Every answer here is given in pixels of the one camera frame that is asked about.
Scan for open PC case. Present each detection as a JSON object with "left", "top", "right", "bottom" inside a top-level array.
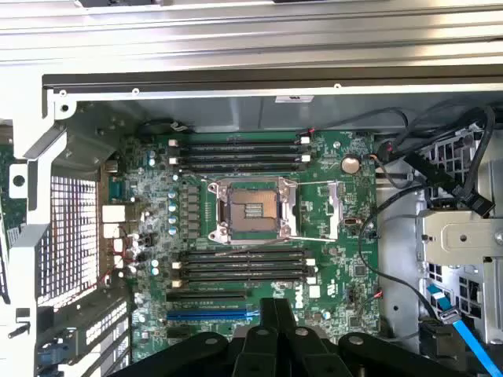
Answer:
[{"left": 0, "top": 64, "right": 503, "bottom": 377}]

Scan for silver socket cover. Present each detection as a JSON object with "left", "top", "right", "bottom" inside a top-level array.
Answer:
[{"left": 326, "top": 181, "right": 343, "bottom": 241}]

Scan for pale blue flat ribbon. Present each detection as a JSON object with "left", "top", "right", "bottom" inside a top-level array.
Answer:
[{"left": 426, "top": 285, "right": 453, "bottom": 306}]

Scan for green motherboard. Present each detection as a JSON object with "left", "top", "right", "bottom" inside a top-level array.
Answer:
[{"left": 125, "top": 131, "right": 380, "bottom": 364}]

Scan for long black expansion slot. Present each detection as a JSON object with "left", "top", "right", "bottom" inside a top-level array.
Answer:
[{"left": 165, "top": 291, "right": 248, "bottom": 303}]

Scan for black looping cable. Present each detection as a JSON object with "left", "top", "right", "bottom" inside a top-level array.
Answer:
[{"left": 387, "top": 102, "right": 497, "bottom": 219}]

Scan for CPU socket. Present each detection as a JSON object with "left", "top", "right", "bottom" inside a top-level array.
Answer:
[{"left": 206, "top": 175, "right": 300, "bottom": 245}]

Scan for dark thin fan wire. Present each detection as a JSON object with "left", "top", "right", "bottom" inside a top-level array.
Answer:
[{"left": 300, "top": 108, "right": 410, "bottom": 145}]

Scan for blue SATA wire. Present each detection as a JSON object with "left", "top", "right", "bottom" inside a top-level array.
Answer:
[{"left": 439, "top": 309, "right": 503, "bottom": 377}]

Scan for silver ethernet port block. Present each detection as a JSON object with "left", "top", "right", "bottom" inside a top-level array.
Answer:
[{"left": 101, "top": 203, "right": 127, "bottom": 224}]

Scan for coin cell battery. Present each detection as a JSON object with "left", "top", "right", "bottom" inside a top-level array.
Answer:
[{"left": 340, "top": 155, "right": 361, "bottom": 174}]

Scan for blue expansion slot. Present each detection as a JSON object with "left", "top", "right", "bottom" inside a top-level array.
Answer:
[{"left": 166, "top": 309, "right": 261, "bottom": 322}]

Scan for black curved wire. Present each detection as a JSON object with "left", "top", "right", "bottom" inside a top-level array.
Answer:
[{"left": 356, "top": 184, "right": 429, "bottom": 320}]

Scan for silver metal disk bay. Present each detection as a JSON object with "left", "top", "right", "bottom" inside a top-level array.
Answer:
[{"left": 414, "top": 125, "right": 503, "bottom": 354}]

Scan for green graphics card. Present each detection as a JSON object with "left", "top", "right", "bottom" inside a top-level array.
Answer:
[{"left": 0, "top": 143, "right": 27, "bottom": 252}]

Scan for thin metal locking lever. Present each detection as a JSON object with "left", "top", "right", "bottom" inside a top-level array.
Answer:
[
  {"left": 200, "top": 177, "right": 340, "bottom": 186},
  {"left": 234, "top": 235, "right": 340, "bottom": 247}
]

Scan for black wire plug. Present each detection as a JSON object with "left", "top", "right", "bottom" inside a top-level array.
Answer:
[{"left": 418, "top": 320, "right": 463, "bottom": 361}]

